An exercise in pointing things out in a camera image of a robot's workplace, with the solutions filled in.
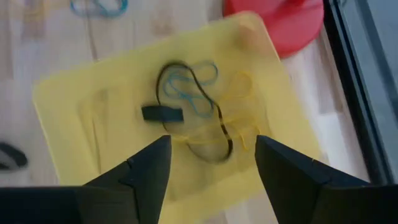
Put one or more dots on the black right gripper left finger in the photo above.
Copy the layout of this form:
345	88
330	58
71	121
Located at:
93	205

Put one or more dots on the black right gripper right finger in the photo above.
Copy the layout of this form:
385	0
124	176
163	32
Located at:
311	193

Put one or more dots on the blue rubber band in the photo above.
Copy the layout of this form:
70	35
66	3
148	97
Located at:
102	14
190	99

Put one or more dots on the red desk lamp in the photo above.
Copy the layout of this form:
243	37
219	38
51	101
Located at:
280	25

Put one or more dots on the yellow plastic bin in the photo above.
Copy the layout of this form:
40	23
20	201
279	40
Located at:
93	124

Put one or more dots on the thin black rubber band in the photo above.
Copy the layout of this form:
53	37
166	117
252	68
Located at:
230	145

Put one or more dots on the yellow rubber band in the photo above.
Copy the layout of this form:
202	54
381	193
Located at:
202	141

